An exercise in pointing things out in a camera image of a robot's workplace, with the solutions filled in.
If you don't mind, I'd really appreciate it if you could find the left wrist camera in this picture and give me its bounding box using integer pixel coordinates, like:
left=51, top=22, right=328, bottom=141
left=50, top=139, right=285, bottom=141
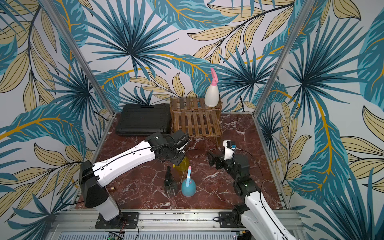
left=172, top=130, right=189, bottom=150

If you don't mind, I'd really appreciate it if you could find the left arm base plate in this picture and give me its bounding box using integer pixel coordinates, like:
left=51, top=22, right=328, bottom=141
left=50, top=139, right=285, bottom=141
left=95, top=212, right=140, bottom=230

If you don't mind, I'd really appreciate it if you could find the left corner aluminium post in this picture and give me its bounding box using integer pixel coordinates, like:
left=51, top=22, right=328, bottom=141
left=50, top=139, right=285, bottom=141
left=41, top=0, right=115, bottom=115

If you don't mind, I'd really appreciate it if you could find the aluminium front rail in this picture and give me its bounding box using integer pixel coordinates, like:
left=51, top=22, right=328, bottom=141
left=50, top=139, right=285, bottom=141
left=44, top=209, right=310, bottom=240

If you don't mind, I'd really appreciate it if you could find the wooden two-tier shelf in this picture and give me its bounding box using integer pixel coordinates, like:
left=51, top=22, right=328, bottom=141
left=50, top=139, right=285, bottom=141
left=170, top=97, right=222, bottom=146

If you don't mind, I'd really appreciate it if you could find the white pink spray bottle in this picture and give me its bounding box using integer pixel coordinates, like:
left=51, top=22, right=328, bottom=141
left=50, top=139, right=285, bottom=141
left=205, top=68, right=220, bottom=108

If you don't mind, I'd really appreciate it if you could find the yellow spray bottle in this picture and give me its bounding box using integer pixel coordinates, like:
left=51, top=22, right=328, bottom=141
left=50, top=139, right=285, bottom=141
left=173, top=156, right=190, bottom=172

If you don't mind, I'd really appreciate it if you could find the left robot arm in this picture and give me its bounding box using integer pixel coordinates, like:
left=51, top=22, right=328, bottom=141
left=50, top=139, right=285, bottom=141
left=79, top=130, right=189, bottom=223

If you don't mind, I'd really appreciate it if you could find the right corner aluminium post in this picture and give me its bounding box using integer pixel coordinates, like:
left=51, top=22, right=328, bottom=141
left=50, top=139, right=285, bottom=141
left=253, top=0, right=315, bottom=119

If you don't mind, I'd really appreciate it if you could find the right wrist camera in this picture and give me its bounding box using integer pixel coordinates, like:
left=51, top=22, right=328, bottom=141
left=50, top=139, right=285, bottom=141
left=223, top=140, right=237, bottom=161

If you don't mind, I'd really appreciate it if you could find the corner aluminium post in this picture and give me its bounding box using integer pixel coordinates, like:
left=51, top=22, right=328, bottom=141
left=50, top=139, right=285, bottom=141
left=41, top=0, right=115, bottom=115
left=253, top=0, right=315, bottom=119

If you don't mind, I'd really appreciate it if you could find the teal round spray bottle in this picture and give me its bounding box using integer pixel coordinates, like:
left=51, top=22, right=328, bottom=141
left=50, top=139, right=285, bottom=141
left=182, top=166, right=197, bottom=197

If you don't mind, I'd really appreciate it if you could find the black plastic tool case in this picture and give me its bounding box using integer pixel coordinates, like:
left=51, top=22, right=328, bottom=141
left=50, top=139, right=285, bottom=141
left=116, top=104, right=171, bottom=137

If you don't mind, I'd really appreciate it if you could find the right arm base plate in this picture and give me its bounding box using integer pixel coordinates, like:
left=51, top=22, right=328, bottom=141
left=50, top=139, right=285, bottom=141
left=214, top=211, right=245, bottom=229

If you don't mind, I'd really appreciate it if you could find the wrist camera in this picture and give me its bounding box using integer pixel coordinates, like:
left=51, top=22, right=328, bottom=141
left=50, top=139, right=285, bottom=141
left=172, top=130, right=189, bottom=150
left=223, top=140, right=237, bottom=161

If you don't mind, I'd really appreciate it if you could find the black clear spray bottle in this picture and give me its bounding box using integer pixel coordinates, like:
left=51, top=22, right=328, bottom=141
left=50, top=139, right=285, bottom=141
left=164, top=166, right=179, bottom=198

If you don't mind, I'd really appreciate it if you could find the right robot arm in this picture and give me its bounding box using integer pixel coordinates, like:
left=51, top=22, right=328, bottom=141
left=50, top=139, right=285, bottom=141
left=207, top=152, right=295, bottom=240

